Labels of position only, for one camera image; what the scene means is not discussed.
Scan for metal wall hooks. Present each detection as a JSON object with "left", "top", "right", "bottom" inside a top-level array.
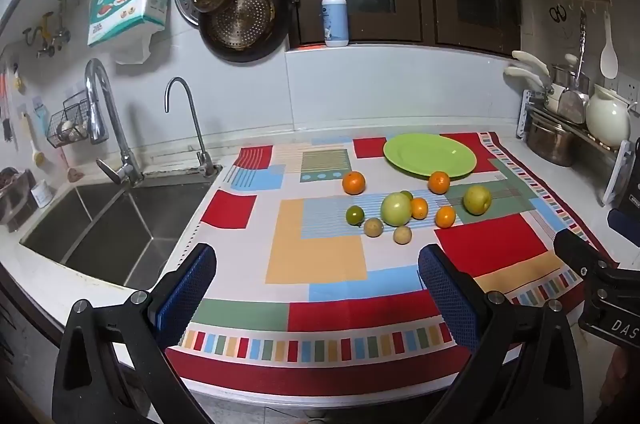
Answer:
[{"left": 22, "top": 0, "right": 71, "bottom": 57}]

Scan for stainless steel double sink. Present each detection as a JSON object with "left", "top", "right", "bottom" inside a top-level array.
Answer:
[{"left": 20, "top": 176, "right": 221, "bottom": 289}]

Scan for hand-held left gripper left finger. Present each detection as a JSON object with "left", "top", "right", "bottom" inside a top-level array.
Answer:
[{"left": 51, "top": 243, "right": 218, "bottom": 424}]

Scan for large chrome faucet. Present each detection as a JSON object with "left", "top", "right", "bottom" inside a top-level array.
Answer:
[{"left": 84, "top": 58, "right": 143, "bottom": 187}]

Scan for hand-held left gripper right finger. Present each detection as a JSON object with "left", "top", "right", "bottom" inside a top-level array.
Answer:
[{"left": 417, "top": 244, "right": 586, "bottom": 424}]

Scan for green plate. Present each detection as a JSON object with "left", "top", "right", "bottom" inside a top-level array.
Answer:
[{"left": 383, "top": 133, "right": 477, "bottom": 181}]

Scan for large green apple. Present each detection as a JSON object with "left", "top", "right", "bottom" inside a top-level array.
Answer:
[{"left": 380, "top": 192, "right": 413, "bottom": 227}]

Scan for black wire basket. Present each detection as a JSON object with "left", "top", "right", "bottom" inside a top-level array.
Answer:
[{"left": 46, "top": 98, "right": 108, "bottom": 149}]

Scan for small white cup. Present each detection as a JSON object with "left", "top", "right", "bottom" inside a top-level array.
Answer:
[{"left": 31, "top": 184, "right": 53, "bottom": 209}]

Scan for steel strainer ladle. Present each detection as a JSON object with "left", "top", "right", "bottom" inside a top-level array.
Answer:
[{"left": 557, "top": 8, "right": 591, "bottom": 125}]

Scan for colourful patchwork tablecloth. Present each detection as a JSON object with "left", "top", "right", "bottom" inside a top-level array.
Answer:
[{"left": 165, "top": 131, "right": 621, "bottom": 397}]

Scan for stainless steel pot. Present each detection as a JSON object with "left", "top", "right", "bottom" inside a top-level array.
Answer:
[{"left": 526, "top": 111, "right": 581, "bottom": 168}]

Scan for cream handle knife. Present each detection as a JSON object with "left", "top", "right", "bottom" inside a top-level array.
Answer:
[
  {"left": 511, "top": 50, "right": 552, "bottom": 78},
  {"left": 503, "top": 66, "right": 554, "bottom": 93}
]

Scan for blue pump soap bottle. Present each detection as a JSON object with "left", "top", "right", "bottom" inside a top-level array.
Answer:
[{"left": 320, "top": 0, "right": 350, "bottom": 48}]

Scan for slim gooseneck faucet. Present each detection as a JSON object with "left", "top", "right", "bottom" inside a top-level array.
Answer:
[{"left": 165, "top": 76, "right": 217, "bottom": 177}]

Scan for white metal dish rack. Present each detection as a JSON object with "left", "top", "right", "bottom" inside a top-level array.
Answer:
[{"left": 517, "top": 88, "right": 633, "bottom": 207}]

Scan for yellow-green pear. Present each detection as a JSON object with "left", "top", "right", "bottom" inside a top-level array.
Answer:
[{"left": 463, "top": 185, "right": 492, "bottom": 216}]

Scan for white rice spoon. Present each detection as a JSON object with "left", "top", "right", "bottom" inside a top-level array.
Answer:
[{"left": 600, "top": 11, "right": 619, "bottom": 79}]

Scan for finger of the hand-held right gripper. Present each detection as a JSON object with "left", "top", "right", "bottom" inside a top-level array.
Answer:
[
  {"left": 607, "top": 154, "right": 640, "bottom": 247},
  {"left": 553, "top": 229, "right": 618, "bottom": 277}
]

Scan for white ceramic pitcher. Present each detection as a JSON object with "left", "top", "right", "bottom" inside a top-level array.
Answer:
[{"left": 585, "top": 84, "right": 632, "bottom": 149}]

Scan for yellow dish brush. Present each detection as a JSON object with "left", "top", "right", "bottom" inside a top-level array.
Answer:
[{"left": 20, "top": 114, "right": 47, "bottom": 167}]

